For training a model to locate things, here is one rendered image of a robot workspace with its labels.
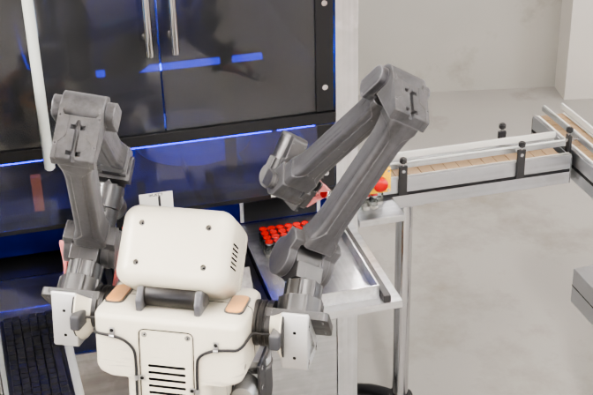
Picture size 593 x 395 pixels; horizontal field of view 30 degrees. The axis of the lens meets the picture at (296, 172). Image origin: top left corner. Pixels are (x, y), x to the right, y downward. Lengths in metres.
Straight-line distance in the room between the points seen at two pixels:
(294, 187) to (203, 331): 0.41
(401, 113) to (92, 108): 0.53
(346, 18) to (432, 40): 3.32
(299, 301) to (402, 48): 4.11
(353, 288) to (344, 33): 0.63
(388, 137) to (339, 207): 0.16
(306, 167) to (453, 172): 1.03
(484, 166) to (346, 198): 1.22
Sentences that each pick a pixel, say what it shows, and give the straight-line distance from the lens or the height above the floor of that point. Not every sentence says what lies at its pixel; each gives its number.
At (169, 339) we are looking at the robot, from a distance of 1.99.
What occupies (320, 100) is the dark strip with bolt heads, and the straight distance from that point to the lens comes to 2.81.
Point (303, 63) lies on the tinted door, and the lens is 2.77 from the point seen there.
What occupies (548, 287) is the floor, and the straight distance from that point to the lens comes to 4.42.
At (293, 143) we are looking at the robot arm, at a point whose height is 1.36.
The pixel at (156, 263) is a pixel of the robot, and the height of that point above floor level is 1.32.
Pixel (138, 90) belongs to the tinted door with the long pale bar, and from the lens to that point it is 2.71.
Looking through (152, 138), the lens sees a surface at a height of 1.20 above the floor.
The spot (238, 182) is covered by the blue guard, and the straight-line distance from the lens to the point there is 2.84.
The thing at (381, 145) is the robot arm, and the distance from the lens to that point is 1.97.
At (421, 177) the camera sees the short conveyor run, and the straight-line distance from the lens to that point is 3.12.
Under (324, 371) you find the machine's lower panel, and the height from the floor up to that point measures 0.40.
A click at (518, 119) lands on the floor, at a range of 5.86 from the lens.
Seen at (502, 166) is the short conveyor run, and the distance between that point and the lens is 3.21.
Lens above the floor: 2.33
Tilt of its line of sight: 26 degrees down
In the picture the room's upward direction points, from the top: 1 degrees counter-clockwise
